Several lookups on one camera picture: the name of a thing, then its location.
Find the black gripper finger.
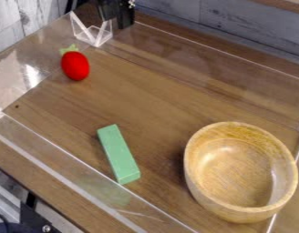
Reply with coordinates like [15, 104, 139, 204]
[116, 0, 135, 29]
[97, 0, 116, 21]

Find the red plush strawberry toy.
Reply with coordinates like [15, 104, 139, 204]
[60, 44, 89, 81]

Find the green rectangular block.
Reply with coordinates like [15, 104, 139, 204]
[97, 125, 142, 185]

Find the wooden bowl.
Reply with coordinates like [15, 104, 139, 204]
[183, 121, 298, 223]

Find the black clamp with screw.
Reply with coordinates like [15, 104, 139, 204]
[20, 201, 61, 233]

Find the clear acrylic corner bracket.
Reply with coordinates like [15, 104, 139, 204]
[69, 12, 113, 47]

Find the clear acrylic back wall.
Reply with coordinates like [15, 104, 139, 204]
[101, 13, 299, 128]

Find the clear acrylic wall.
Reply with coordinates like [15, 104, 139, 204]
[0, 113, 198, 233]
[101, 13, 299, 128]

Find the clear acrylic front wall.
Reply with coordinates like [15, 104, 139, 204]
[0, 113, 198, 233]

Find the black cable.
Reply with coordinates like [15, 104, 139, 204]
[0, 212, 9, 233]

